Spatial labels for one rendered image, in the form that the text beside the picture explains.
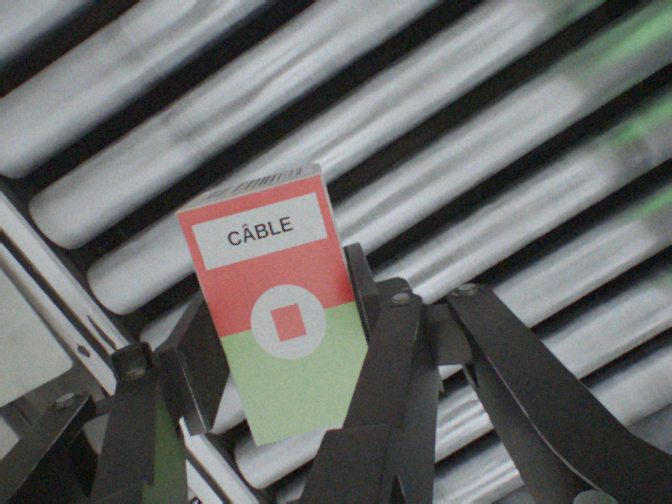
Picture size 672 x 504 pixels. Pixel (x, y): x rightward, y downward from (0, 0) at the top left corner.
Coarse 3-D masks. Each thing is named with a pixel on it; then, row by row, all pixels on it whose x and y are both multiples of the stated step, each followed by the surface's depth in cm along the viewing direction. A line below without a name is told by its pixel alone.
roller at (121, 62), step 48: (144, 0) 36; (192, 0) 35; (240, 0) 36; (96, 48) 36; (144, 48) 36; (192, 48) 37; (48, 96) 36; (96, 96) 37; (0, 144) 37; (48, 144) 38
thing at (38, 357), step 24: (0, 288) 39; (0, 312) 39; (24, 312) 39; (0, 336) 40; (24, 336) 40; (48, 336) 40; (0, 360) 40; (24, 360) 40; (48, 360) 40; (0, 384) 41; (24, 384) 41
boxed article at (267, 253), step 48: (240, 192) 19; (288, 192) 19; (192, 240) 19; (240, 240) 19; (288, 240) 19; (336, 240) 19; (240, 288) 19; (288, 288) 19; (336, 288) 20; (240, 336) 20; (288, 336) 20; (336, 336) 20; (240, 384) 20; (288, 384) 20; (336, 384) 20; (288, 432) 21
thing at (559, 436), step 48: (480, 288) 14; (480, 336) 12; (528, 336) 11; (480, 384) 13; (528, 384) 9; (576, 384) 9; (528, 432) 9; (576, 432) 8; (624, 432) 8; (528, 480) 10; (576, 480) 7; (624, 480) 7
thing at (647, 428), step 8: (664, 408) 47; (648, 416) 47; (656, 416) 46; (664, 416) 46; (632, 424) 47; (640, 424) 47; (648, 424) 46; (656, 424) 46; (664, 424) 45; (632, 432) 46; (640, 432) 46; (648, 432) 46; (656, 432) 45; (664, 432) 45; (648, 440) 45; (656, 440) 44; (664, 440) 44; (664, 448) 43; (520, 488) 48; (504, 496) 48; (512, 496) 48; (520, 496) 47; (528, 496) 47
